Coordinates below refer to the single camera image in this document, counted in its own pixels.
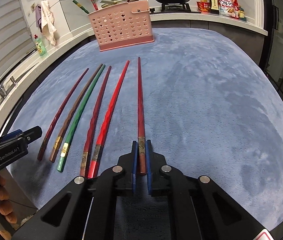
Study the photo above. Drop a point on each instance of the green dish soap bottle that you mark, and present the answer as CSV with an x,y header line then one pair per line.
x,y
39,45

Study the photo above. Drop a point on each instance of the blue plush table mat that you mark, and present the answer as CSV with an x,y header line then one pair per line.
x,y
209,109

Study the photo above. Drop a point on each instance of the person's left hand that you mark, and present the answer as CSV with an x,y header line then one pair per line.
x,y
6,209

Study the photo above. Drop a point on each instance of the maroon chopstick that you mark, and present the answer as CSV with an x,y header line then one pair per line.
x,y
86,156

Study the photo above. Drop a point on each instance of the red snack packet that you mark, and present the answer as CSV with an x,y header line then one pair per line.
x,y
203,6

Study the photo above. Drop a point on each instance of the cream hanging towel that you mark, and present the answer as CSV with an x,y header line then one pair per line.
x,y
47,22

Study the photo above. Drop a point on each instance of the red cereal bag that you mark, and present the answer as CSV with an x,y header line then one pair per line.
x,y
228,8

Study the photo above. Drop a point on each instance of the black gas stove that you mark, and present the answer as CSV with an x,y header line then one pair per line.
x,y
170,8

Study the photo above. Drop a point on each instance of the dark soy sauce bottle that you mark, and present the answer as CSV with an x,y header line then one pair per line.
x,y
214,8

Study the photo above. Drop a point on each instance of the purple-red chopstick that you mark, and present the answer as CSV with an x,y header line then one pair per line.
x,y
141,125

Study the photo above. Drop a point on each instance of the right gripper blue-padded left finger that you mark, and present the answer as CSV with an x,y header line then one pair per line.
x,y
85,208

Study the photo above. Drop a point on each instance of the bright red chopstick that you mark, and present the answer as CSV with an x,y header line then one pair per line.
x,y
95,5
94,164

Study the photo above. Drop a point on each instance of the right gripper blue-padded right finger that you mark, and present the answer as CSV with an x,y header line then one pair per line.
x,y
198,207

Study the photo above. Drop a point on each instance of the small dark jar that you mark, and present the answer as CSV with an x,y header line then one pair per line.
x,y
241,14

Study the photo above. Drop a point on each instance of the purple hanging cloth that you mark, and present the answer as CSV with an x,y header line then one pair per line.
x,y
38,17

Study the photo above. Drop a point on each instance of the pink perforated utensil holder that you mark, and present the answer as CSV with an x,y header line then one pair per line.
x,y
122,25

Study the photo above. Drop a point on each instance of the beige wok with glass lid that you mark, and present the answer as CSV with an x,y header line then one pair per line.
x,y
106,3

